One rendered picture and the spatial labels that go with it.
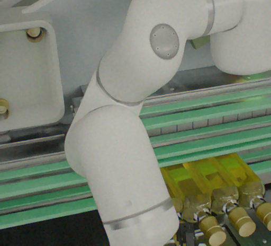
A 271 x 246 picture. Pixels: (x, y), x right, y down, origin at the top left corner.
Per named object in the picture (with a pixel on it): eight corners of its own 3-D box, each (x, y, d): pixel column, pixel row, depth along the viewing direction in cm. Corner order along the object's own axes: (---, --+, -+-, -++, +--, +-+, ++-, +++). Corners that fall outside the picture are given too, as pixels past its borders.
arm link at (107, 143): (237, 170, 50) (182, 178, 64) (174, 7, 52) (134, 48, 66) (114, 223, 44) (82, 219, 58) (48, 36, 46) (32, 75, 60)
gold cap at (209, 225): (198, 232, 78) (208, 248, 75) (198, 217, 77) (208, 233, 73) (215, 228, 79) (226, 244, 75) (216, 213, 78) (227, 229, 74)
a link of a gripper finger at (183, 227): (198, 253, 69) (192, 225, 75) (198, 238, 67) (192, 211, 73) (178, 254, 69) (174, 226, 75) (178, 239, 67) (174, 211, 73)
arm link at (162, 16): (165, 0, 65) (78, 18, 59) (208, -48, 52) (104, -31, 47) (197, 83, 64) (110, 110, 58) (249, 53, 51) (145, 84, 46)
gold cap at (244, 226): (226, 223, 80) (237, 239, 76) (228, 209, 78) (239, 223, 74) (243, 219, 80) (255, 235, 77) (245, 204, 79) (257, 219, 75)
